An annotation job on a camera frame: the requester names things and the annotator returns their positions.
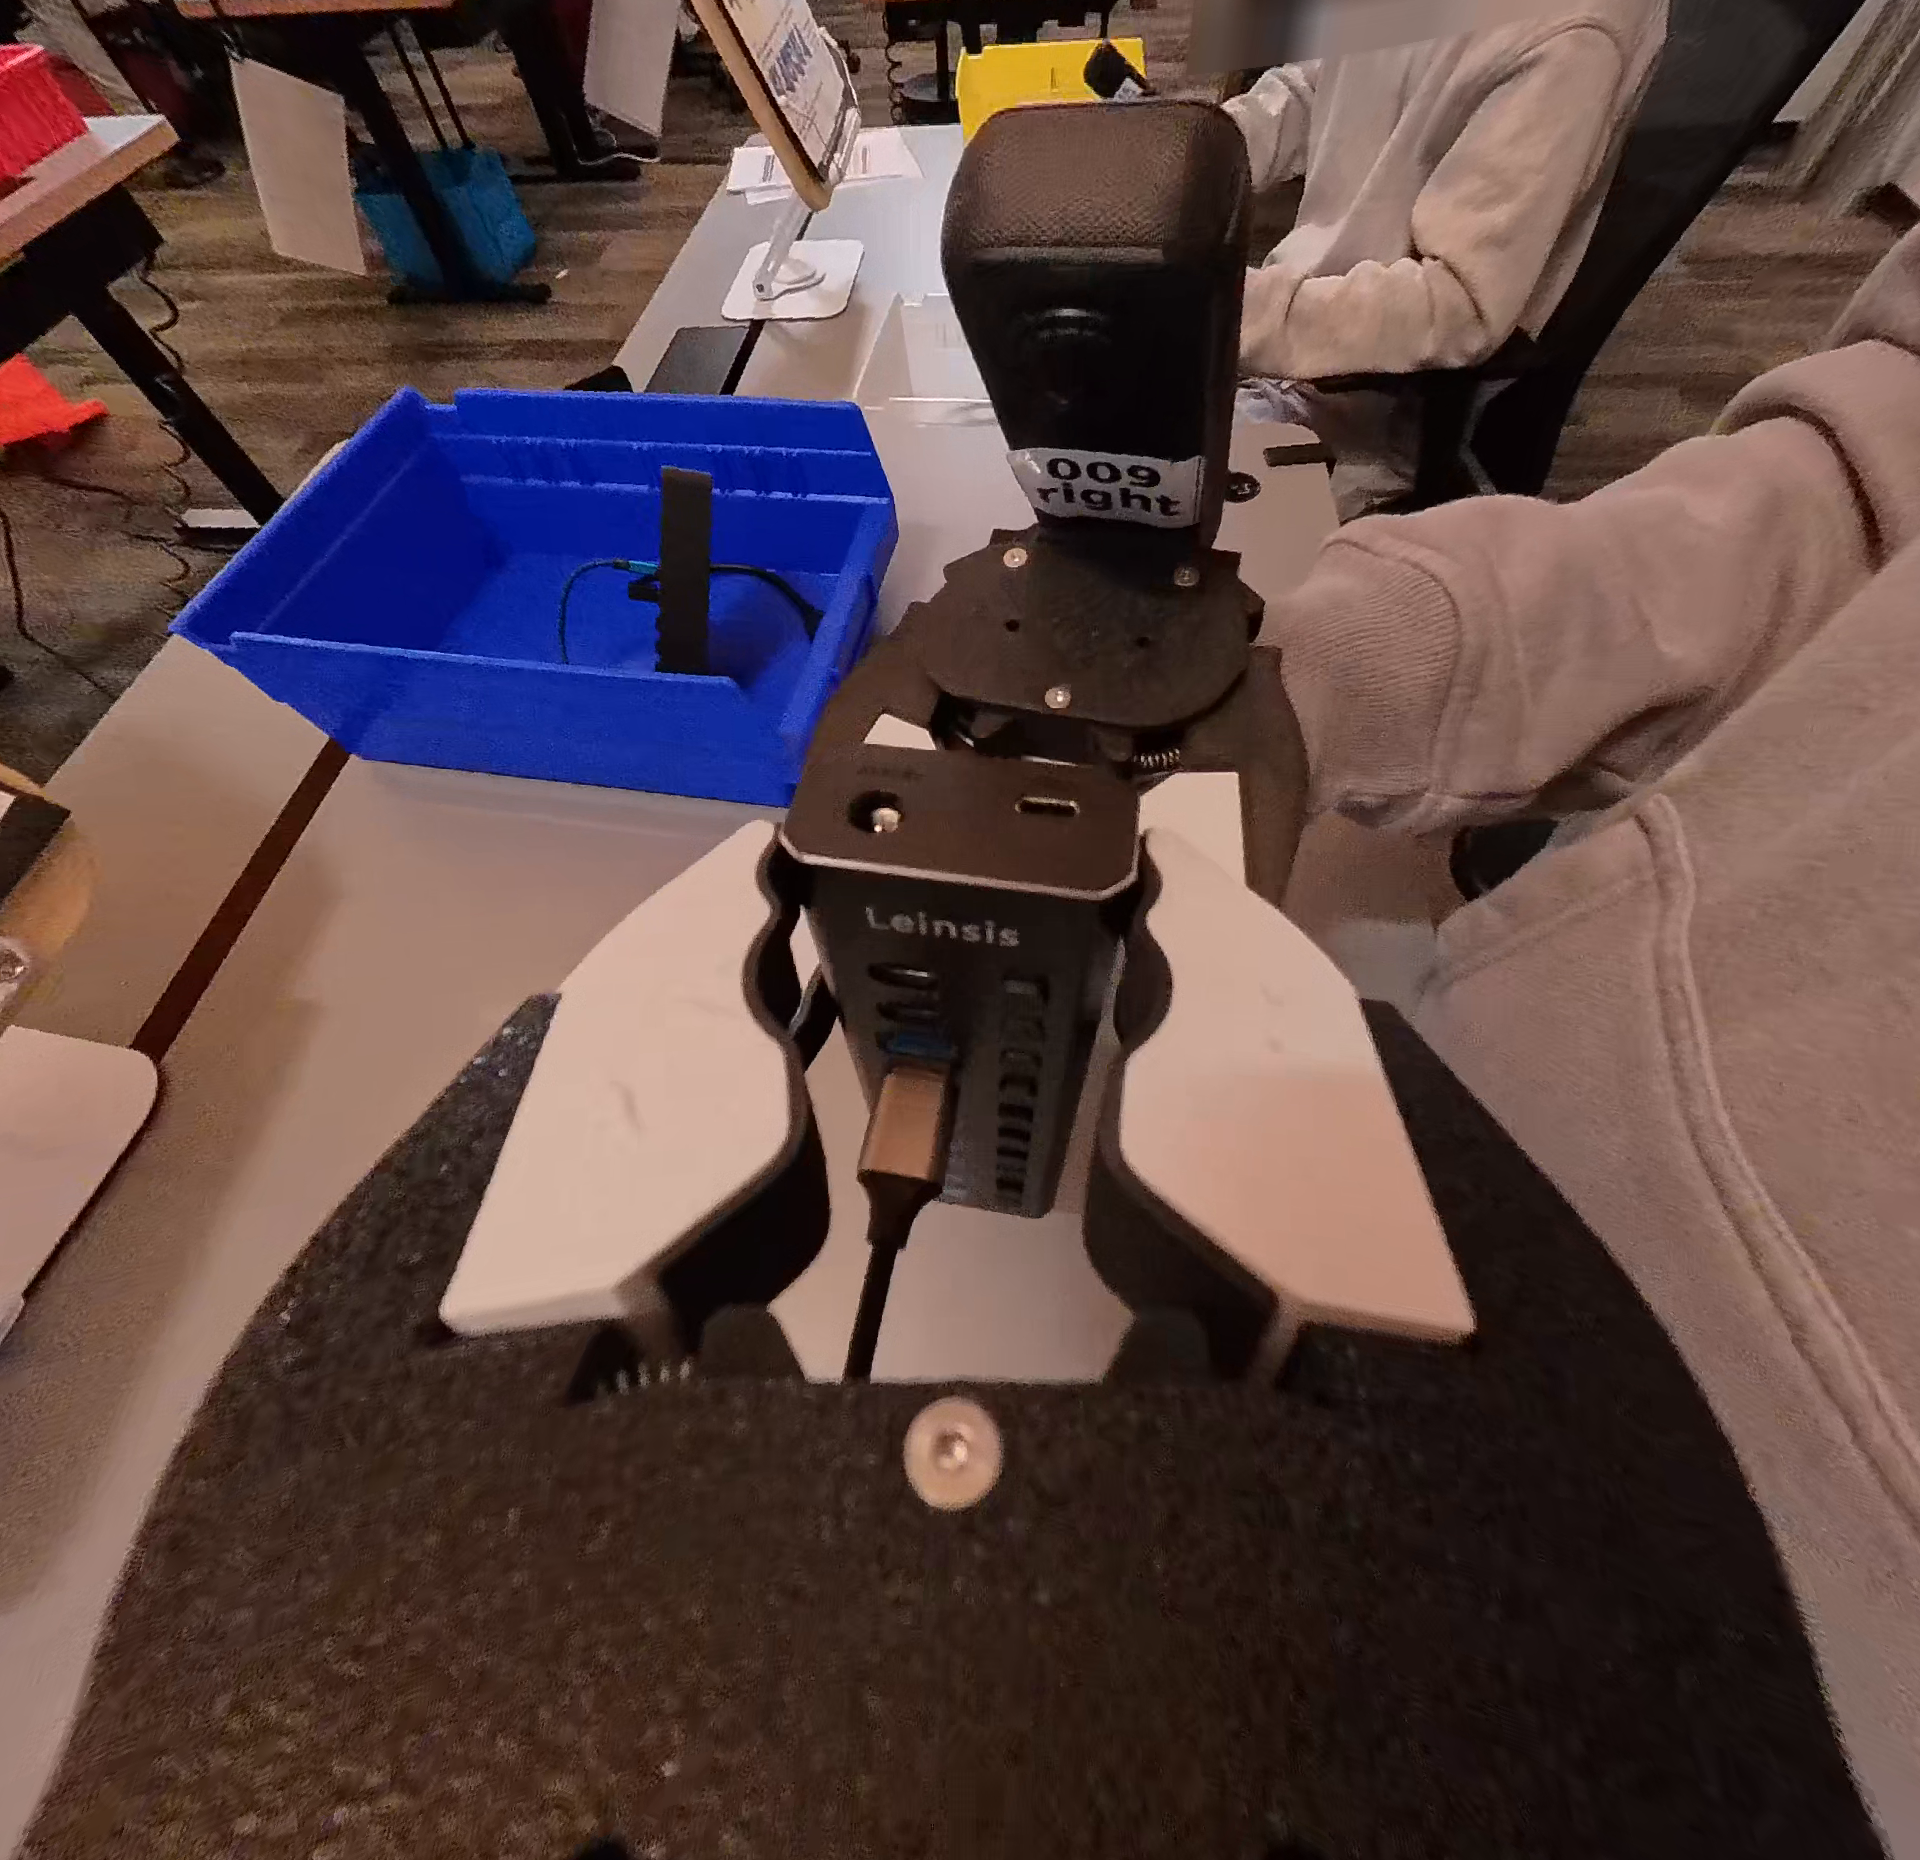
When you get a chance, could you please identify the red basket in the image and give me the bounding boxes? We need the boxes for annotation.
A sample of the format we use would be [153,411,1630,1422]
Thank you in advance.
[0,45,92,191]

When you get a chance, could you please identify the thin black cable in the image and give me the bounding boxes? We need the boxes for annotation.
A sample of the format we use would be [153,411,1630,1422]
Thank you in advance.
[561,556,826,665]

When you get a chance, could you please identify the person's grey hoodie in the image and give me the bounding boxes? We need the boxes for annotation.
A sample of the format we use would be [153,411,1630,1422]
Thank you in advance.
[1409,793,1920,1860]

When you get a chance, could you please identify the clear plastic bin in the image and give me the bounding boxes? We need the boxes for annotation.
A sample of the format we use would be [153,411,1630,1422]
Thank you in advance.
[862,292,995,424]

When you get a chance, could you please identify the white paper sheets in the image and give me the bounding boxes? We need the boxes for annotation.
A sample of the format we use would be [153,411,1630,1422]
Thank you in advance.
[729,125,926,198]

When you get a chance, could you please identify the black office chair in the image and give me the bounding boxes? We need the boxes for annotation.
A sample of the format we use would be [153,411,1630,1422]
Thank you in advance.
[1409,0,1878,515]

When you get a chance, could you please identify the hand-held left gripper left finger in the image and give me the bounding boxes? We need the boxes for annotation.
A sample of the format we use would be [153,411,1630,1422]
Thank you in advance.
[438,822,831,1346]

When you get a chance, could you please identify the white hanging paper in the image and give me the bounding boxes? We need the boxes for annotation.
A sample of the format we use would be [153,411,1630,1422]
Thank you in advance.
[230,58,372,277]
[584,0,686,138]

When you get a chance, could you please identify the yellow box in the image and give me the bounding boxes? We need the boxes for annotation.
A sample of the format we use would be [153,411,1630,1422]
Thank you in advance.
[956,37,1148,146]

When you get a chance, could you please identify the orange cloth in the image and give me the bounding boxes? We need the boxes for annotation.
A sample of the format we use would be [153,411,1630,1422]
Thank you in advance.
[0,355,111,456]

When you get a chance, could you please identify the black upright strip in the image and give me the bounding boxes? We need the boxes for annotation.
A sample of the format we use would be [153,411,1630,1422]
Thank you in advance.
[655,465,717,679]

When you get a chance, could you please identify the blue basket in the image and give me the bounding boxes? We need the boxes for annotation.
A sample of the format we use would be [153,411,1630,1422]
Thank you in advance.
[353,146,539,296]

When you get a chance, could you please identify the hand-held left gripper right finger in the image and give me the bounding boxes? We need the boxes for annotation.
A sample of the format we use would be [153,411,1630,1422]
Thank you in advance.
[1099,831,1475,1376]

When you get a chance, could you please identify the white flat plate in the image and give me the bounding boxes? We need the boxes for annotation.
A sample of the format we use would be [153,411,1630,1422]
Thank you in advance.
[0,1025,160,1330]

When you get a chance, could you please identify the person's right forearm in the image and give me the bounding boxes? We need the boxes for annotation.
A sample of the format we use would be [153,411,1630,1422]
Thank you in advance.
[1273,226,1920,843]

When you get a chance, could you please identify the black usb hub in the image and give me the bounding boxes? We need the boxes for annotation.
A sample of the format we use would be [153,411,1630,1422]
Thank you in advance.
[781,750,1145,1220]

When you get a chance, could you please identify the black usb cable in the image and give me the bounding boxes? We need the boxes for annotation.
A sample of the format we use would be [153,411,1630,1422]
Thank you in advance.
[841,1066,958,1385]

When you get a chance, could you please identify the blue plastic bin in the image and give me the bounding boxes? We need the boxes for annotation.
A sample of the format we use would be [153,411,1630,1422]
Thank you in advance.
[173,387,901,809]

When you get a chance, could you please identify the wooden board on white stand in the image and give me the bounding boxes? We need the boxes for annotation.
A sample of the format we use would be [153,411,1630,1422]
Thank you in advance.
[671,0,869,323]

